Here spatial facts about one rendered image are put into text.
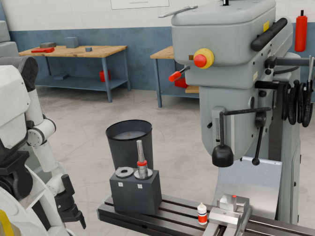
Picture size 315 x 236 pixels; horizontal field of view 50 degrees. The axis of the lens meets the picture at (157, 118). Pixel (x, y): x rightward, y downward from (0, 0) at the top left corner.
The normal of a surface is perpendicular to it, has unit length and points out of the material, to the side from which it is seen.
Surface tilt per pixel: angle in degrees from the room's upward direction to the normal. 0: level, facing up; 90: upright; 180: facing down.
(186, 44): 90
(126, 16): 90
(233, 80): 90
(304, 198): 0
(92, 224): 0
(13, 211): 90
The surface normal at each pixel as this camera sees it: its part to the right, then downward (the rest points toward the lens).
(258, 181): -0.46, -0.05
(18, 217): -0.25, 0.40
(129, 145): 0.08, 0.43
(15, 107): 0.96, 0.01
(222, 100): -0.47, 0.38
